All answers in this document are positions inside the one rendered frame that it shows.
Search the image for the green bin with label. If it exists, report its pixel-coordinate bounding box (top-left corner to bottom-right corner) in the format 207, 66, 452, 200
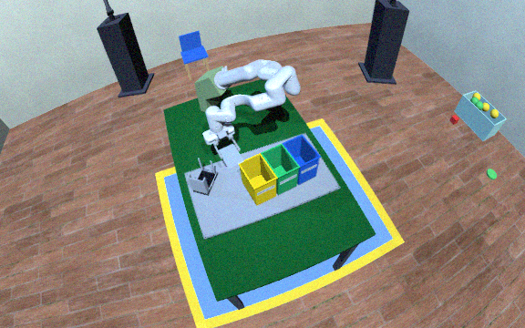
261, 144, 300, 195

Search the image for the blue bin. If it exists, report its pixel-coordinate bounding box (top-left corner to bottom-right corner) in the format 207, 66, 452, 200
282, 135, 321, 185

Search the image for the yellow open bin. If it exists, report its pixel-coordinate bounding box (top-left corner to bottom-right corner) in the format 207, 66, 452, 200
238, 153, 278, 206

